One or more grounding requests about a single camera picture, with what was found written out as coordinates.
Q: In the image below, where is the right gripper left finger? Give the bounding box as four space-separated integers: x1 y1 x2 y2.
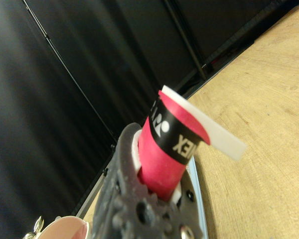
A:
94 123 170 239

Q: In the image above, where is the white scoop with red handle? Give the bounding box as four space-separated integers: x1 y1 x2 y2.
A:
137 85 248 202

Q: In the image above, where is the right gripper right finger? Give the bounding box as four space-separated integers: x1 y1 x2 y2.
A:
164 171 205 239

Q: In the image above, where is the white bin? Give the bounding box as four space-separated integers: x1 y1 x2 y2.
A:
22 215 91 239

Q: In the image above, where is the black curtain stand pole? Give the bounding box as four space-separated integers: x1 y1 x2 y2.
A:
163 0 209 80
21 0 118 144

